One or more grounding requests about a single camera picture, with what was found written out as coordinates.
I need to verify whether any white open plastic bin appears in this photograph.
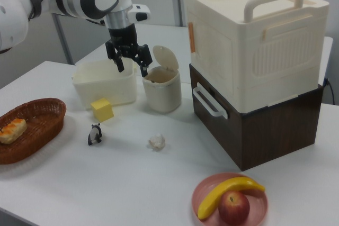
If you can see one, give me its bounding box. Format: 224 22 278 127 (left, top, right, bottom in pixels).
72 58 138 110

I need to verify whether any toy bread loaf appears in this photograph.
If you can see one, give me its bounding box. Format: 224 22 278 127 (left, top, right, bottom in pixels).
0 119 28 145

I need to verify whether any yellow foam cube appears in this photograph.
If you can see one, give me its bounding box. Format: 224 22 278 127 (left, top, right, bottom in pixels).
90 97 114 123

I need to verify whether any translucent white drawer handle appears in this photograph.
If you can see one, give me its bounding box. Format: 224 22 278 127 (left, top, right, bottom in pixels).
192 82 229 119

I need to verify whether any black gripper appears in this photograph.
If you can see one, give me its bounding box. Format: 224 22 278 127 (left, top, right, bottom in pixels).
105 23 154 79

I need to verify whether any red apple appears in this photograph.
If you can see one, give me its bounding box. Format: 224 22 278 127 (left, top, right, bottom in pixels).
218 190 251 225

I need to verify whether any cream plastic storage box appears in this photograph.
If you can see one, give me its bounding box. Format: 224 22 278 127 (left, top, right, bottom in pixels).
183 0 331 107

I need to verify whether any crumpled white paper ball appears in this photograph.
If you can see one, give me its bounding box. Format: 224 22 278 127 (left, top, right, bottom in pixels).
148 132 166 150

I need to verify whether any small cream lidded trash can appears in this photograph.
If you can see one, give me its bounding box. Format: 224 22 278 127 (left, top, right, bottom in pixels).
142 45 182 113

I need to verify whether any yellow banana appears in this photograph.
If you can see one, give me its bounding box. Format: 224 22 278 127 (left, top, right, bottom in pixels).
197 176 266 220

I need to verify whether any small panda figurine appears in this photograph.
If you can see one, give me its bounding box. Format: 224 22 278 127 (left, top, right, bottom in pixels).
87 123 103 146

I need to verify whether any brown wicker basket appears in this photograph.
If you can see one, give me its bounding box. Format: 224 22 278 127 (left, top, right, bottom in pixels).
0 98 67 165

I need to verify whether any dark brown drawer cabinet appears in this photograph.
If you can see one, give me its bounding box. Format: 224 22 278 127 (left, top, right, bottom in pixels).
188 63 324 171

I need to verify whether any pink plate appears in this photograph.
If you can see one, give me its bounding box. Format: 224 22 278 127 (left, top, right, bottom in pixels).
192 172 269 226

